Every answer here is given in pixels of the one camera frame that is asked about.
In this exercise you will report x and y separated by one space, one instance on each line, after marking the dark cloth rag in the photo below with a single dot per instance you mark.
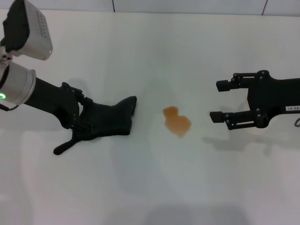
110 117

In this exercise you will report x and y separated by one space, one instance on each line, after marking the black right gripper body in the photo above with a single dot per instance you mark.
272 96

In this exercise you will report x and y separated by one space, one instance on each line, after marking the orange-brown liquid stain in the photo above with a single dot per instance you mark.
177 122

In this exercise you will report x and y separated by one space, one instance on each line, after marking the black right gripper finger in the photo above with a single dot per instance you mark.
222 86
216 117

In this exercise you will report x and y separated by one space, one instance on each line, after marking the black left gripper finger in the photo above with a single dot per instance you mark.
82 98
80 129

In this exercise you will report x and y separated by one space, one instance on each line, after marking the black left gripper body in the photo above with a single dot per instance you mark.
54 98

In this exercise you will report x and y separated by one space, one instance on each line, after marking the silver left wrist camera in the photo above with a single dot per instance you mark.
35 30

